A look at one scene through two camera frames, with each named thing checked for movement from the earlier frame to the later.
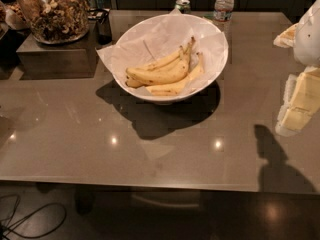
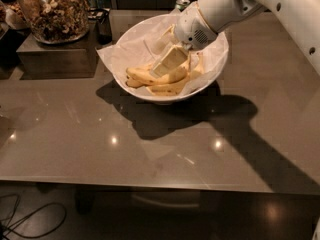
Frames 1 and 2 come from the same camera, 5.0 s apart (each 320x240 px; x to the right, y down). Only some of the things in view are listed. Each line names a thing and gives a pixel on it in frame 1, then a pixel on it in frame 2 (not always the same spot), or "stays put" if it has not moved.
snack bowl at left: (15, 19) stays put
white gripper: (309, 39) → (192, 29)
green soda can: (183, 5) stays put
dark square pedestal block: (69, 60) stays put
